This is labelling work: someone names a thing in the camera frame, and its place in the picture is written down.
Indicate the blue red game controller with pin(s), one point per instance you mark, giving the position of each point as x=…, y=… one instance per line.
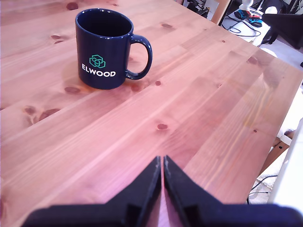
x=251, y=17

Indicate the navy Elwood mug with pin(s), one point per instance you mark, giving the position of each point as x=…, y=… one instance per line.
x=101, y=52

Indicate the white desk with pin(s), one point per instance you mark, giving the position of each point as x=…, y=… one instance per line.
x=246, y=39

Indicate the wooden table leg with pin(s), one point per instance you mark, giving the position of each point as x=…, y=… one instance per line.
x=277, y=151

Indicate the black bag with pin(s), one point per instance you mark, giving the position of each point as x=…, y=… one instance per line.
x=286, y=28

